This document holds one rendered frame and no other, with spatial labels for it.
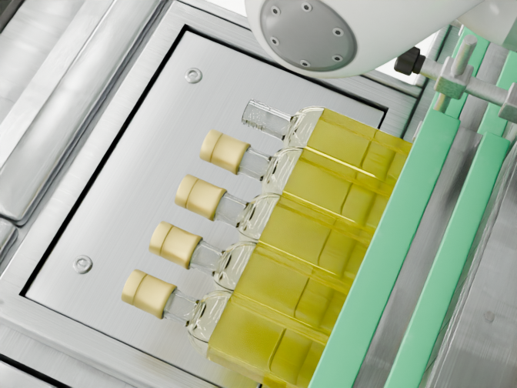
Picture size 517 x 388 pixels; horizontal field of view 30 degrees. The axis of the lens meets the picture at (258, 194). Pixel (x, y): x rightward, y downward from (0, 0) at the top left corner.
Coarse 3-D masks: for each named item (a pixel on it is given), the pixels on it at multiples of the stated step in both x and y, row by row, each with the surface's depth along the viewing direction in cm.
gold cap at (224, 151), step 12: (216, 132) 99; (204, 144) 99; (216, 144) 99; (228, 144) 99; (240, 144) 99; (204, 156) 99; (216, 156) 99; (228, 156) 98; (240, 156) 98; (228, 168) 99
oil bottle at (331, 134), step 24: (312, 120) 100; (336, 120) 100; (288, 144) 100; (312, 144) 99; (336, 144) 99; (360, 144) 99; (384, 144) 99; (408, 144) 100; (360, 168) 98; (384, 168) 98
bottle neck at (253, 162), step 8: (248, 152) 99; (256, 152) 99; (248, 160) 98; (256, 160) 98; (264, 160) 98; (240, 168) 99; (248, 168) 98; (256, 168) 98; (248, 176) 100; (256, 176) 99
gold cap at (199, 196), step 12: (192, 180) 97; (204, 180) 98; (180, 192) 96; (192, 192) 96; (204, 192) 96; (216, 192) 96; (180, 204) 97; (192, 204) 96; (204, 204) 96; (216, 204) 96; (204, 216) 97
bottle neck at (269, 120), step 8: (248, 104) 102; (256, 104) 102; (264, 104) 103; (248, 112) 102; (256, 112) 102; (264, 112) 102; (272, 112) 102; (280, 112) 102; (248, 120) 102; (256, 120) 102; (264, 120) 102; (272, 120) 101; (280, 120) 101; (288, 120) 101; (256, 128) 102; (264, 128) 102; (272, 128) 102; (280, 128) 101; (280, 136) 102
